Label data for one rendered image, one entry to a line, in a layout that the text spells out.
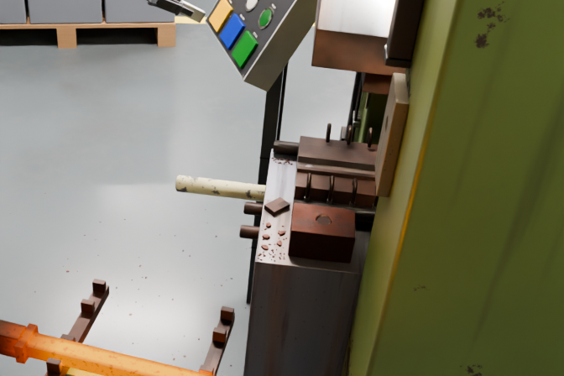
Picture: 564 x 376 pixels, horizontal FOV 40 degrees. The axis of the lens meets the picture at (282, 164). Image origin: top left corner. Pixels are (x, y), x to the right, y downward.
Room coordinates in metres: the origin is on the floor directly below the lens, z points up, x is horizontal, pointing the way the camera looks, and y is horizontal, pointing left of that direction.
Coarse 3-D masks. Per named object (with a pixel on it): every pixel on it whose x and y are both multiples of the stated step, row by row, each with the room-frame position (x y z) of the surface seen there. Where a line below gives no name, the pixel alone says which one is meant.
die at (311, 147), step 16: (304, 144) 1.37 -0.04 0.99; (320, 144) 1.39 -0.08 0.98; (336, 144) 1.40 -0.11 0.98; (352, 144) 1.41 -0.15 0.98; (352, 160) 1.32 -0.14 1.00; (368, 160) 1.34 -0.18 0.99; (304, 176) 1.25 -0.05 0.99; (320, 176) 1.26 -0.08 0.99; (336, 176) 1.26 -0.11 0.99; (352, 176) 1.27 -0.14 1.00; (368, 176) 1.27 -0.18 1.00; (304, 192) 1.22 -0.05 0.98; (320, 192) 1.22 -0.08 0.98; (336, 192) 1.22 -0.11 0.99; (368, 192) 1.22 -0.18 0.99; (368, 224) 1.22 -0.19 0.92
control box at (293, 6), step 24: (240, 0) 1.89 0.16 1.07; (264, 0) 1.81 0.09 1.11; (288, 0) 1.73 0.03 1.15; (312, 0) 1.73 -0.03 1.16; (288, 24) 1.70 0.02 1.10; (312, 24) 1.73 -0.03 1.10; (264, 48) 1.68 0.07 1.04; (288, 48) 1.71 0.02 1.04; (240, 72) 1.69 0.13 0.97; (264, 72) 1.68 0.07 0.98
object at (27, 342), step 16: (0, 320) 0.76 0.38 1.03; (0, 336) 0.74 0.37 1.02; (16, 336) 0.74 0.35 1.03; (32, 336) 0.75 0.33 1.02; (48, 336) 0.75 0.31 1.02; (0, 352) 0.74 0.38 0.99; (16, 352) 0.72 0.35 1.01; (32, 352) 0.73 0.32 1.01; (48, 352) 0.73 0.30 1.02; (64, 352) 0.73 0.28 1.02; (80, 352) 0.73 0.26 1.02; (96, 352) 0.73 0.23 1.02; (112, 352) 0.74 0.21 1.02; (80, 368) 0.72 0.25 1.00; (96, 368) 0.71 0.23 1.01; (112, 368) 0.71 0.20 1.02; (128, 368) 0.71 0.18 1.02; (144, 368) 0.72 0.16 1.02; (160, 368) 0.72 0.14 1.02; (176, 368) 0.72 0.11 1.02
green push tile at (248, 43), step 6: (246, 36) 1.76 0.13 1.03; (252, 36) 1.74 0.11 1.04; (240, 42) 1.76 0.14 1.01; (246, 42) 1.74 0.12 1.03; (252, 42) 1.72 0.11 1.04; (240, 48) 1.74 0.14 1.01; (246, 48) 1.72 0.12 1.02; (252, 48) 1.71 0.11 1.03; (234, 54) 1.74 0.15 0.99; (240, 54) 1.73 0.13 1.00; (246, 54) 1.71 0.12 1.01; (252, 54) 1.70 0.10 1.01; (240, 60) 1.71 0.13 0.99; (246, 60) 1.70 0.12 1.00; (240, 66) 1.69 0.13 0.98
